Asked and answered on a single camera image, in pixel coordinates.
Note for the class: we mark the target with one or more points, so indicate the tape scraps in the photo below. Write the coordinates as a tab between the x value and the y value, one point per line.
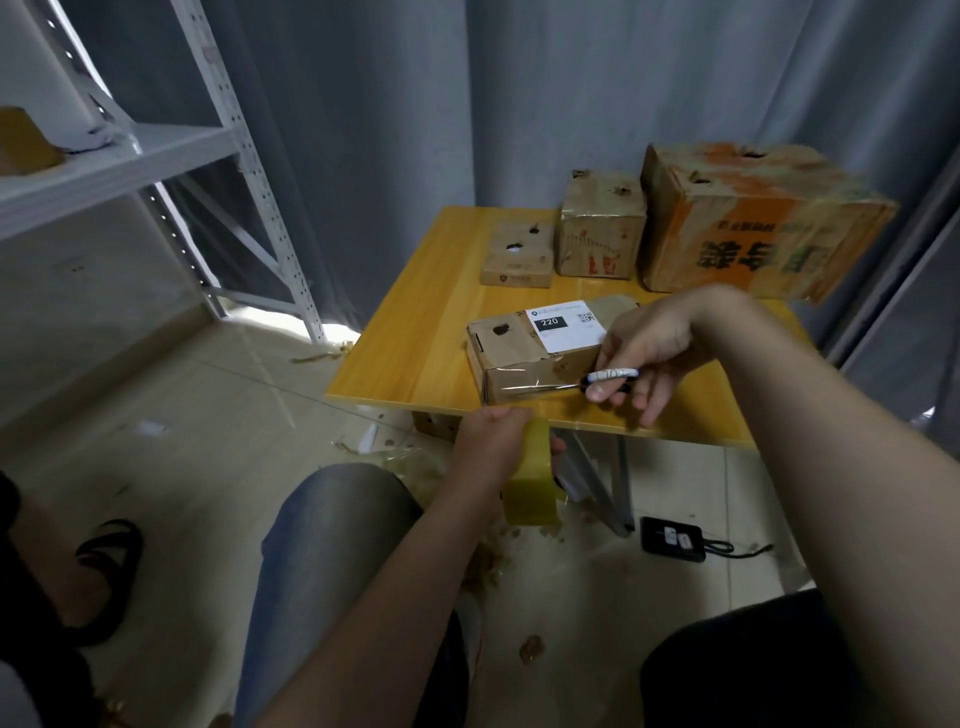
488	563

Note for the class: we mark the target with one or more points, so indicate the medium brown cardboard box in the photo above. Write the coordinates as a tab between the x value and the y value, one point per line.
600	225

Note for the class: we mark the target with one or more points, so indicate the long white-labelled cardboard box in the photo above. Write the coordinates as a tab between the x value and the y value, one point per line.
503	353

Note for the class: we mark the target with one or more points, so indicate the small cardboard box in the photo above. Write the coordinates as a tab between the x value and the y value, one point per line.
518	258

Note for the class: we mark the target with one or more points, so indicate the large orange print cardboard box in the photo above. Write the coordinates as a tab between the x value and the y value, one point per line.
765	218

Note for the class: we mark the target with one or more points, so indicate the person's left forearm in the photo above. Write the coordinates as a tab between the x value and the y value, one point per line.
390	615

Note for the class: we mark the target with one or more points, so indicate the yellow tape roll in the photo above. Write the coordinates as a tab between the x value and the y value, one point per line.
533	483

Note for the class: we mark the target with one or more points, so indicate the yellow wooden table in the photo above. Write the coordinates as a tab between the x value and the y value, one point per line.
420	330

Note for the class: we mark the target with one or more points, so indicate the person's right hand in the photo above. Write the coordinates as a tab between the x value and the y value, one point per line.
668	345

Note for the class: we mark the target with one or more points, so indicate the person's right leg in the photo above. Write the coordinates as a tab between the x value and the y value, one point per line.
735	660

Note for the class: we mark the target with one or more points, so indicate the person's left hand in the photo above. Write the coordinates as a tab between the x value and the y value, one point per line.
488	443

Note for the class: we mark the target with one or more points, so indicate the person's right forearm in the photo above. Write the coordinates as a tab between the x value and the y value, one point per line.
840	495

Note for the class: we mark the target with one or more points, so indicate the black power adapter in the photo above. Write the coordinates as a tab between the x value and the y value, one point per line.
674	539

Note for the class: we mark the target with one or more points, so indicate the black sandal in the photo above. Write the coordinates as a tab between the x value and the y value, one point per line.
108	570

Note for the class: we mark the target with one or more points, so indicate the plain brown cardboard box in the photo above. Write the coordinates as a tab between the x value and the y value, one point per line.
435	426

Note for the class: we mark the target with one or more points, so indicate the grey curtain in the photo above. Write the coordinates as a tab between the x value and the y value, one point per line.
420	90

